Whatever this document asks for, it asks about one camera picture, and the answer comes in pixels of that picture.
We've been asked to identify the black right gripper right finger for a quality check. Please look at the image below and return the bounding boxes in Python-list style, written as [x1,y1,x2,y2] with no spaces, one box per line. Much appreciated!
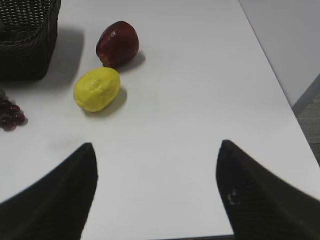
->
[215,140,320,240]

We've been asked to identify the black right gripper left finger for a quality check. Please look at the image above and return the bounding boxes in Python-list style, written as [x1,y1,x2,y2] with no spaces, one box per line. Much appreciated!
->
[0,143,97,240]

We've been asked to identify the black woven basket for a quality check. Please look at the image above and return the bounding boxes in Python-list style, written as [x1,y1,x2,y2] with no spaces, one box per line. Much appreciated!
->
[0,0,61,82]

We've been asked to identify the purple grape bunch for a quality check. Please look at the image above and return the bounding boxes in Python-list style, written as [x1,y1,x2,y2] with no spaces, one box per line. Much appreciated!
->
[0,89,27,131]

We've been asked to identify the yellow lemon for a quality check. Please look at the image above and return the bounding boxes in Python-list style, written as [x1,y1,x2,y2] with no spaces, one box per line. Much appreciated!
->
[73,67,121,112]

